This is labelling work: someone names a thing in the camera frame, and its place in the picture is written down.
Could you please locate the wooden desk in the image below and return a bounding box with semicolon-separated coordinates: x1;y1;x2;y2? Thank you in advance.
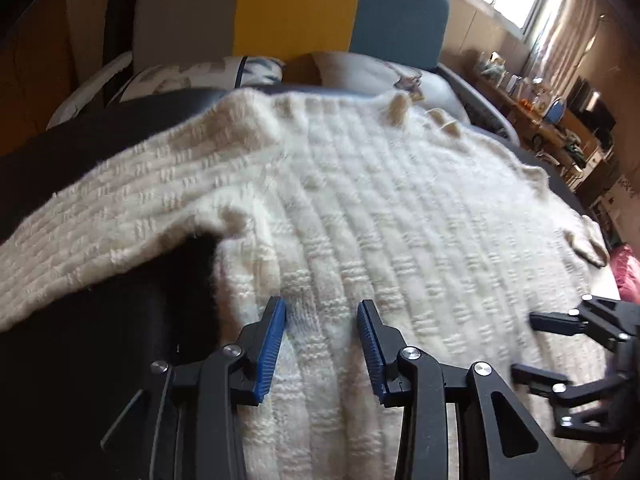
465;50;616;186

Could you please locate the black rolled mat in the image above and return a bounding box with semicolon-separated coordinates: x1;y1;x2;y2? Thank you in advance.
102;0;143;58

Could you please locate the cream knit sweater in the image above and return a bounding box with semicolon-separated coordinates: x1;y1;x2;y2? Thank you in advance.
0;87;613;480

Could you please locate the geometric patterned pillow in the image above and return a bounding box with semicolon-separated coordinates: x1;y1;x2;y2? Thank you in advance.
117;55;286;103

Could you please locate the deer print pillow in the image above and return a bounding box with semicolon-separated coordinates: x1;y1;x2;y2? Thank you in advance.
310;51;471;123

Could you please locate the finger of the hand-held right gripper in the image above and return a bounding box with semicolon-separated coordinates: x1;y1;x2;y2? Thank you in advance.
529;296;640;351
511;364;621;442

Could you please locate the blue chair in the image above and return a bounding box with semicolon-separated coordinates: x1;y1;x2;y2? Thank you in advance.
542;97;566;126

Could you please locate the clear storage box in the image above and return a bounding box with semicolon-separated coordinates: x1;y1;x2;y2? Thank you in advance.
505;74;543;108

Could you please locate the grey yellow blue sofa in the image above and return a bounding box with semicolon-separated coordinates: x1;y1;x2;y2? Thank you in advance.
47;0;521;141

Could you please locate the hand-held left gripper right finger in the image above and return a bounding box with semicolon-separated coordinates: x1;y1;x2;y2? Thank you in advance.
356;299;576;480

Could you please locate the pink cloth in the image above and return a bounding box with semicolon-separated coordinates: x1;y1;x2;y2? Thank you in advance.
611;245;640;306

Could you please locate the patterned beige curtain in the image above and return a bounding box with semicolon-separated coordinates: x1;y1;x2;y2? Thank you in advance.
520;0;601;91

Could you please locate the black monitor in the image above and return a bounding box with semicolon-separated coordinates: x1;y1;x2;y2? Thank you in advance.
567;76;616;133

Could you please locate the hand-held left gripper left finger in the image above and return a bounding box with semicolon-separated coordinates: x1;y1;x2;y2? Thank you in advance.
100;296;288;480

